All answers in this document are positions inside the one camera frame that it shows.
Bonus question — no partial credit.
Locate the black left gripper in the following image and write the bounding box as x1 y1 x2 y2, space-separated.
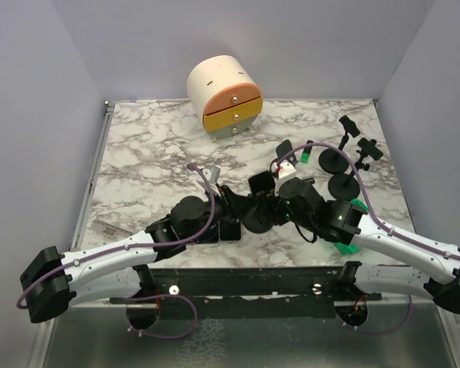
186 183 256 242

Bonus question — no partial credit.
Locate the black back phone stand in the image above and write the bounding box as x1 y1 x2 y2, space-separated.
241 215 273 234

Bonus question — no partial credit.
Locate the white-edged back phone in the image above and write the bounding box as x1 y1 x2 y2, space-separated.
248 171 275 196

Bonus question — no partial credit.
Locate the grey-cased phone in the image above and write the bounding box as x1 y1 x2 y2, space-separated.
218 220 242 242

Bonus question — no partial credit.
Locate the black phone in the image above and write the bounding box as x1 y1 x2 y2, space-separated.
197 225 219 244

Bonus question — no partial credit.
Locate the brown round phone stand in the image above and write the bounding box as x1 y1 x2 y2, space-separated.
275 140 297 166

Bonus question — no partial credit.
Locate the black round-base phone stand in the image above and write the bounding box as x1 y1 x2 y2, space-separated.
318 115 360 175

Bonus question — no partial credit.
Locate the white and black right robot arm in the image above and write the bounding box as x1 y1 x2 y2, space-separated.
251 176 460 314

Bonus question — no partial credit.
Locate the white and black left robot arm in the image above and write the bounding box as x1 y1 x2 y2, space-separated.
16 185 272 324

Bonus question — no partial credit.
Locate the orange-capped black marker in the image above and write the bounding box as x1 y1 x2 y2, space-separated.
302 177 315 185

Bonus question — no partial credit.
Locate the green-capped marker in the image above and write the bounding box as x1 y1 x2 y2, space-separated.
300 140 314 163

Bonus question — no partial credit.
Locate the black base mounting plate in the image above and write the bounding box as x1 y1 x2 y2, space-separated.
62 265 415 320

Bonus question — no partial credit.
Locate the green plastic bin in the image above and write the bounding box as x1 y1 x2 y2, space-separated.
333 199 369 255

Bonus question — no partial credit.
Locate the round cream drawer cabinet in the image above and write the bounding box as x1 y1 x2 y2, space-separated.
186 55 264 140

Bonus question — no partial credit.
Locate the clear plastic ruler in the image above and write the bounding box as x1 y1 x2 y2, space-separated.
90 219 133 238

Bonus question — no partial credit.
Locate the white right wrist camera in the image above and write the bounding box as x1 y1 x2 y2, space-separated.
270 160 297 196

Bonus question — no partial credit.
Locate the aluminium frame rail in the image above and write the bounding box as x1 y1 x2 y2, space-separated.
381 292 458 310

